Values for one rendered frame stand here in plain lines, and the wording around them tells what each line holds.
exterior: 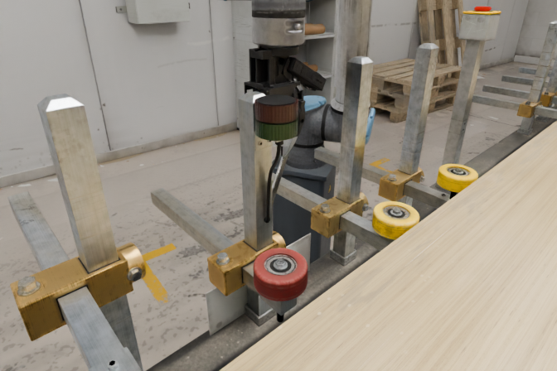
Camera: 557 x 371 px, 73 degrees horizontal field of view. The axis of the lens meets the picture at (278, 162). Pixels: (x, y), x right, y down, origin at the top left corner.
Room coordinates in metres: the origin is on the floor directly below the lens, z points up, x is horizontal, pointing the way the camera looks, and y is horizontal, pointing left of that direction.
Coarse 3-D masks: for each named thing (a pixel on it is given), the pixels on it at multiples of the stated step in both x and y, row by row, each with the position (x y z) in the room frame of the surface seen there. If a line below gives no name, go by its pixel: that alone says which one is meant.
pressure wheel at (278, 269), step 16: (272, 256) 0.45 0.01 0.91; (288, 256) 0.45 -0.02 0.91; (256, 272) 0.42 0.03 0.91; (272, 272) 0.42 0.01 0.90; (288, 272) 0.42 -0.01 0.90; (304, 272) 0.42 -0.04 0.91; (256, 288) 0.41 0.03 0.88; (272, 288) 0.40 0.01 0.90; (288, 288) 0.40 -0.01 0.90; (304, 288) 0.41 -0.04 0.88
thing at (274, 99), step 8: (264, 96) 0.52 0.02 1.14; (272, 96) 0.52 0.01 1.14; (280, 96) 0.52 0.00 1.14; (288, 96) 0.52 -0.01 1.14; (264, 104) 0.48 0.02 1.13; (272, 104) 0.47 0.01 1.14; (280, 104) 0.47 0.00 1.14; (288, 104) 0.48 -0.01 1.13; (256, 136) 0.51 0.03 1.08; (256, 144) 0.51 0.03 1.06; (264, 144) 0.52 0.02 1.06; (272, 144) 0.53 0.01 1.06; (280, 144) 0.49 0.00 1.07; (272, 168) 0.51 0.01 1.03
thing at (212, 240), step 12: (156, 192) 0.73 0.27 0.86; (168, 192) 0.73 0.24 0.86; (156, 204) 0.71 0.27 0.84; (168, 204) 0.68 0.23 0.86; (180, 204) 0.68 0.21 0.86; (168, 216) 0.67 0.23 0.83; (180, 216) 0.63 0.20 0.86; (192, 216) 0.63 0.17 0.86; (192, 228) 0.60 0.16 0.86; (204, 228) 0.59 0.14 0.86; (204, 240) 0.57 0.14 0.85; (216, 240) 0.55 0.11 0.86; (228, 240) 0.55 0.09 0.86; (216, 252) 0.54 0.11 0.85; (252, 264) 0.49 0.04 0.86; (252, 276) 0.46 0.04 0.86; (252, 288) 0.46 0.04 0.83; (264, 300) 0.44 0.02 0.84
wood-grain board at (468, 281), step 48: (528, 144) 0.91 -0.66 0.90; (480, 192) 0.66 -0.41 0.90; (528, 192) 0.66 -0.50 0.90; (432, 240) 0.50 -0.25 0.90; (480, 240) 0.50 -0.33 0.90; (528, 240) 0.50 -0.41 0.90; (336, 288) 0.39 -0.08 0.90; (384, 288) 0.39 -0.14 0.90; (432, 288) 0.39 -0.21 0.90; (480, 288) 0.39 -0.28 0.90; (528, 288) 0.39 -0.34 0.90; (288, 336) 0.31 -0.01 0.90; (336, 336) 0.31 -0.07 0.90; (384, 336) 0.31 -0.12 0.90; (432, 336) 0.31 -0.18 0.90; (480, 336) 0.31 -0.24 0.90; (528, 336) 0.31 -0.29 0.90
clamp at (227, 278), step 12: (276, 240) 0.54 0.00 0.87; (228, 252) 0.51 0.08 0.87; (240, 252) 0.51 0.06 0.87; (252, 252) 0.51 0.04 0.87; (216, 264) 0.48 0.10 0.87; (228, 264) 0.48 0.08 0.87; (240, 264) 0.48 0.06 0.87; (216, 276) 0.47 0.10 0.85; (228, 276) 0.46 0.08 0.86; (240, 276) 0.48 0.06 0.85; (228, 288) 0.46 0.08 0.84
